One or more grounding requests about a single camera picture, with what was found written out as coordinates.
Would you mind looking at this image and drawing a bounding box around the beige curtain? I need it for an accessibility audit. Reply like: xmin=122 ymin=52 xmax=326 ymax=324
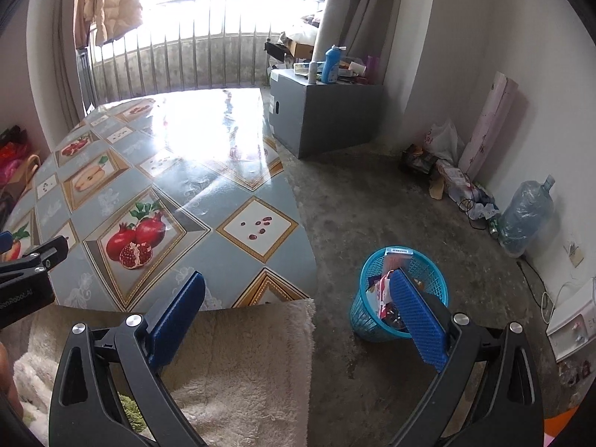
xmin=311 ymin=0 xmax=439 ymax=82

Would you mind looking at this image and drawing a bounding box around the white plastic bag red print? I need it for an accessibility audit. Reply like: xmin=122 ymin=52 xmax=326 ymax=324
xmin=423 ymin=118 xmax=467 ymax=165

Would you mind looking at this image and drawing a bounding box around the person's left forearm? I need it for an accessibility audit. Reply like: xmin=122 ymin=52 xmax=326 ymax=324
xmin=0 ymin=341 xmax=24 ymax=425

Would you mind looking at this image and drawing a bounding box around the grey cabinet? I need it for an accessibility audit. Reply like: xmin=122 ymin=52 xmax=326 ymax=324
xmin=269 ymin=67 xmax=386 ymax=160

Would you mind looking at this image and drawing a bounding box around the white fluffy blanket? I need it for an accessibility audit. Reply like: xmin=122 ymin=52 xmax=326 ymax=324
xmin=13 ymin=297 xmax=316 ymax=447

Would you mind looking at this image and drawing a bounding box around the red white snack bag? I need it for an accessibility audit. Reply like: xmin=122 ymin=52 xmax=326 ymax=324
xmin=369 ymin=267 xmax=411 ymax=332

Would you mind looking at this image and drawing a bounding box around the beige hanging jacket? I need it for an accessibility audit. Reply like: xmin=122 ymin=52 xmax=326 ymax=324
xmin=73 ymin=0 xmax=144 ymax=50

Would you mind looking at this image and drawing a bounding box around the dark snack box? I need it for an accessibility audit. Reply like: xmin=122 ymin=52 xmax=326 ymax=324
xmin=401 ymin=143 xmax=439 ymax=175

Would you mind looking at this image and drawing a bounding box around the white appliance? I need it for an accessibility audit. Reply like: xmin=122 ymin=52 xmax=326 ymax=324
xmin=545 ymin=276 xmax=596 ymax=362

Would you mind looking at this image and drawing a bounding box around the wall socket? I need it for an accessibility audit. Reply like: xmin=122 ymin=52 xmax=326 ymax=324
xmin=562 ymin=241 xmax=586 ymax=269

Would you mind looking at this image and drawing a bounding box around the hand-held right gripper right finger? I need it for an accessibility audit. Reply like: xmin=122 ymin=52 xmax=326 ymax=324
xmin=389 ymin=267 xmax=545 ymax=447

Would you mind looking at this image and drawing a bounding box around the blue bottle white cap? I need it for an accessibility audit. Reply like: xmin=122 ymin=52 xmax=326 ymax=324
xmin=321 ymin=45 xmax=346 ymax=85

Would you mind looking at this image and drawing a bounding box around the cardboard box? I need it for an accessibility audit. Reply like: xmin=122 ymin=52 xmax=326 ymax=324
xmin=285 ymin=38 xmax=318 ymax=60

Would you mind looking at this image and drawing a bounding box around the blue plastic mesh basket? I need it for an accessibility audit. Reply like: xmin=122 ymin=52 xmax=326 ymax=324
xmin=349 ymin=244 xmax=451 ymax=343

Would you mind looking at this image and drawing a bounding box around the black floor cable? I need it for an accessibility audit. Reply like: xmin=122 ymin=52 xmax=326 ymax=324
xmin=459 ymin=196 xmax=492 ymax=231

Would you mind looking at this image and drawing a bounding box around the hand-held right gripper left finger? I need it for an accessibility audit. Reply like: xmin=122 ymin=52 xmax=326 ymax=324
xmin=48 ymin=269 xmax=208 ymax=447

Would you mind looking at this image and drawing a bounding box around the fruit print tablecloth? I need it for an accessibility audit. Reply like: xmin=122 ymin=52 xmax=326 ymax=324
xmin=0 ymin=88 xmax=318 ymax=312

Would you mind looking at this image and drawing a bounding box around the metal balcony railing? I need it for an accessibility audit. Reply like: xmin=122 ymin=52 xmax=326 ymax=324
xmin=76 ymin=0 xmax=327 ymax=107

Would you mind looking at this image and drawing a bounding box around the large blue water jug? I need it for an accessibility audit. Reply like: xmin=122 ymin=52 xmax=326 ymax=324
xmin=497 ymin=174 xmax=558 ymax=258

